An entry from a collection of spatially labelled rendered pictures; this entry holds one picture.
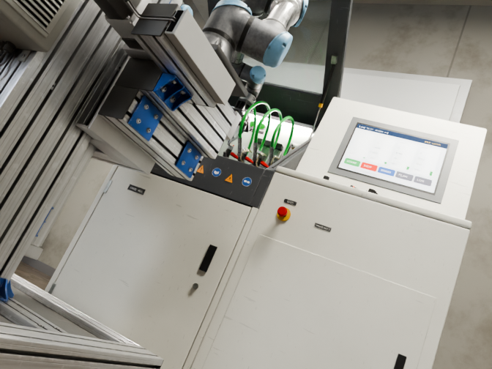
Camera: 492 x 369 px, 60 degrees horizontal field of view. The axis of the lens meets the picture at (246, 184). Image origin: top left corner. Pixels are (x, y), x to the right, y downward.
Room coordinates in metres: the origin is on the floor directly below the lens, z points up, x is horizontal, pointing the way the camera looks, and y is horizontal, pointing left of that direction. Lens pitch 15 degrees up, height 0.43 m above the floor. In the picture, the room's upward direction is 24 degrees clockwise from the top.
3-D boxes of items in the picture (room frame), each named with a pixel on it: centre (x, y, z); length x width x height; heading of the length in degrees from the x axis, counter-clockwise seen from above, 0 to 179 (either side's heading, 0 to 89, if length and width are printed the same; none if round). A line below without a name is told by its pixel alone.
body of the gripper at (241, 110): (1.87, 0.16, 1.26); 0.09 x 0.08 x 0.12; 157
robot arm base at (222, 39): (1.17, 0.26, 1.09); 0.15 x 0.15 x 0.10
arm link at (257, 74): (1.78, 0.17, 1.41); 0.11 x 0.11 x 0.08; 3
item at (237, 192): (1.71, 0.23, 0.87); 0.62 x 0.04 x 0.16; 67
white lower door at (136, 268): (1.69, 0.24, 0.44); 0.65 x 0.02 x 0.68; 67
